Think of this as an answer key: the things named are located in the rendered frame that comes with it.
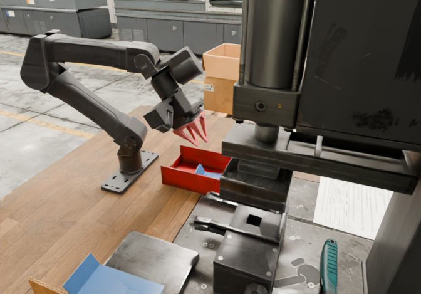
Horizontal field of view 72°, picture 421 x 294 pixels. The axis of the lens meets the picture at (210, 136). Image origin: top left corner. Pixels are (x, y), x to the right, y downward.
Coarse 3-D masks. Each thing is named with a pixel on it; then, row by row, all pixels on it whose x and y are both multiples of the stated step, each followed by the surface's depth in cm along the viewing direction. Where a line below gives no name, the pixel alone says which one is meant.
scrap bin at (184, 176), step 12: (180, 144) 87; (180, 156) 87; (192, 156) 87; (204, 156) 85; (216, 156) 83; (168, 168) 76; (180, 168) 86; (192, 168) 86; (204, 168) 86; (216, 168) 85; (168, 180) 79; (180, 180) 77; (192, 180) 75; (204, 180) 74; (216, 180) 72; (204, 192) 76
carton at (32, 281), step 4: (28, 280) 48; (32, 280) 47; (36, 280) 47; (32, 284) 48; (36, 284) 47; (40, 284) 47; (44, 284) 47; (32, 288) 49; (36, 288) 48; (40, 288) 48; (44, 288) 47; (48, 288) 46; (52, 288) 46; (56, 288) 46; (36, 292) 49; (40, 292) 48; (44, 292) 48; (48, 292) 47; (52, 292) 46; (56, 292) 46; (60, 292) 46; (64, 292) 46
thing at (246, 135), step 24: (240, 144) 43; (264, 144) 44; (288, 144) 46; (312, 144) 46; (336, 144) 46; (360, 144) 44; (240, 168) 44; (264, 168) 43; (288, 168) 42; (312, 168) 41; (336, 168) 40; (360, 168) 38; (384, 168) 40; (408, 168) 38; (240, 192) 43; (264, 192) 41; (288, 192) 41; (408, 192) 37
